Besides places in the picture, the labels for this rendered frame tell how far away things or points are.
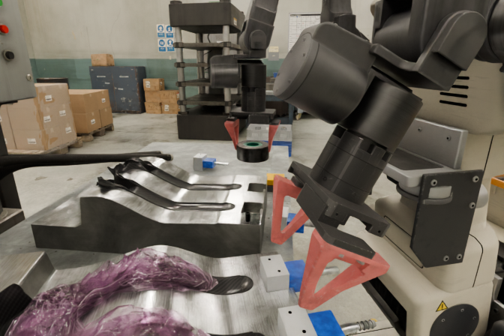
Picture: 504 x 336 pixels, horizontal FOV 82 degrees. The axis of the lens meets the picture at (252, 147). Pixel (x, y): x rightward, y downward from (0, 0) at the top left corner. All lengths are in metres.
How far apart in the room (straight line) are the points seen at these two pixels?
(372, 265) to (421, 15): 0.20
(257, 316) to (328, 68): 0.35
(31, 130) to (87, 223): 3.77
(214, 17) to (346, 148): 4.31
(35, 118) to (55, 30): 5.16
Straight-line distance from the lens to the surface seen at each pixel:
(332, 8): 0.72
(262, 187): 0.77
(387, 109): 0.27
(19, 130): 4.55
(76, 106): 5.18
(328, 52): 0.24
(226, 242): 0.62
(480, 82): 0.53
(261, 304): 0.48
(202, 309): 0.46
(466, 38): 0.28
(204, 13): 4.57
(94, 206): 0.69
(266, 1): 0.67
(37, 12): 9.61
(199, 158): 1.10
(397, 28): 0.29
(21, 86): 1.30
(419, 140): 0.58
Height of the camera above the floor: 1.20
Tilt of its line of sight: 16 degrees down
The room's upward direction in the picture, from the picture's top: straight up
